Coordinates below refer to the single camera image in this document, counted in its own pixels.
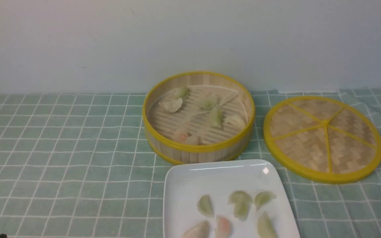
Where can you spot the green dumpling basket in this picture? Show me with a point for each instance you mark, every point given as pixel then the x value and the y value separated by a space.
pixel 208 102
pixel 216 117

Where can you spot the white square plate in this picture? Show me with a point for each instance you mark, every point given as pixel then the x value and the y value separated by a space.
pixel 185 184

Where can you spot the green dumpling plate left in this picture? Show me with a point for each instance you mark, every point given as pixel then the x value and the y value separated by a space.
pixel 205 207

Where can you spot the green dumpling plate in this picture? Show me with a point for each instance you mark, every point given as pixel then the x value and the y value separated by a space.
pixel 241 210
pixel 205 207
pixel 263 198
pixel 265 228
pixel 239 196

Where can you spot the green dumpling plate centre top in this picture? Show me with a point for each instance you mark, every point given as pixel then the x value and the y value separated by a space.
pixel 239 196

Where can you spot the green dumpling plate centre lower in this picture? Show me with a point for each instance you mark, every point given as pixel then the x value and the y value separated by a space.
pixel 241 210

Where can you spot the green dumpling plate right top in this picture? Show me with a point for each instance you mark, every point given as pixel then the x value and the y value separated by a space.
pixel 263 198

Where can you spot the white dumpling plate bottom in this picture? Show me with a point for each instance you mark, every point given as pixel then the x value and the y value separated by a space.
pixel 200 230

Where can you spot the pink dumpling on plate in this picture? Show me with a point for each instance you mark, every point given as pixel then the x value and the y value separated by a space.
pixel 223 228

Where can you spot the green dumpling plate right bottom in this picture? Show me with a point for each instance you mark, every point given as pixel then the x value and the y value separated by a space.
pixel 265 228

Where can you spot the yellow rimmed bamboo steamer basket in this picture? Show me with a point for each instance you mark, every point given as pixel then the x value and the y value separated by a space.
pixel 216 144

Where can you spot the pink dumpling basket front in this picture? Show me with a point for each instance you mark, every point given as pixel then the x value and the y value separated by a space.
pixel 180 136

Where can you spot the white dumpling basket front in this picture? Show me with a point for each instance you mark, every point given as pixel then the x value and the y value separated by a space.
pixel 192 140

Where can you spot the white dumpling basket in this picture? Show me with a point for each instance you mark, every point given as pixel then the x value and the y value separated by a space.
pixel 192 140
pixel 171 106
pixel 236 121

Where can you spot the white dumpling basket left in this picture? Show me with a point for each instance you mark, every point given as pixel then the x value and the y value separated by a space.
pixel 171 106

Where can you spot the green dumpling at basket back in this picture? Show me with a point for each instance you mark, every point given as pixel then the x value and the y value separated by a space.
pixel 182 93

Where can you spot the white dumpling basket right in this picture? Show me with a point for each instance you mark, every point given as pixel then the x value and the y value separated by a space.
pixel 236 121

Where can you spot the green checkered tablecloth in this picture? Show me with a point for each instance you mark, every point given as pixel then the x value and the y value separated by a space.
pixel 80 166

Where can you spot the yellow rimmed woven steamer lid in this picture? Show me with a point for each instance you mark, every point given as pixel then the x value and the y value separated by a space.
pixel 322 139

